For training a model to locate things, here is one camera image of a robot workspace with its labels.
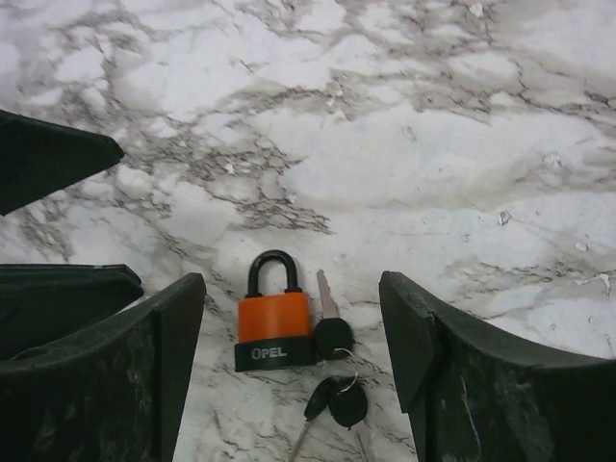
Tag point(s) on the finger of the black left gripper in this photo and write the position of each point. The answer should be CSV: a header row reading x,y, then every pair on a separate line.
x,y
39,158
41,303

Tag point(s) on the orange black padlock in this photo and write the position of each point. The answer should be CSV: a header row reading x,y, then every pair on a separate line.
x,y
274,331

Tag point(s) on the black keys of orange padlock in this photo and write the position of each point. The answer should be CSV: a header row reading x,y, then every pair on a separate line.
x,y
341,392

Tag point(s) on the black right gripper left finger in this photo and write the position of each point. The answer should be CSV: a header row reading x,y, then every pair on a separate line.
x,y
112,391

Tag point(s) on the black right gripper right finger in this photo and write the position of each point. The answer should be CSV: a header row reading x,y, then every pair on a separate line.
x,y
474,392

